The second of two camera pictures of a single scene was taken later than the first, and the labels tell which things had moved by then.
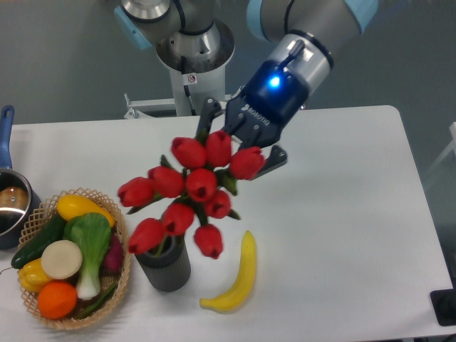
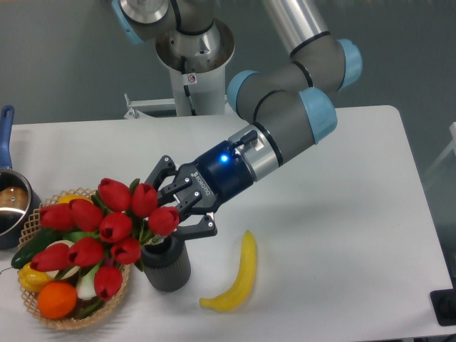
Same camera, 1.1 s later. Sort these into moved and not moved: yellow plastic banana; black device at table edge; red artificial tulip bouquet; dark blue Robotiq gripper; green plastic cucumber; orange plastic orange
Moved: red artificial tulip bouquet; dark blue Robotiq gripper
Not moved: yellow plastic banana; green plastic cucumber; orange plastic orange; black device at table edge
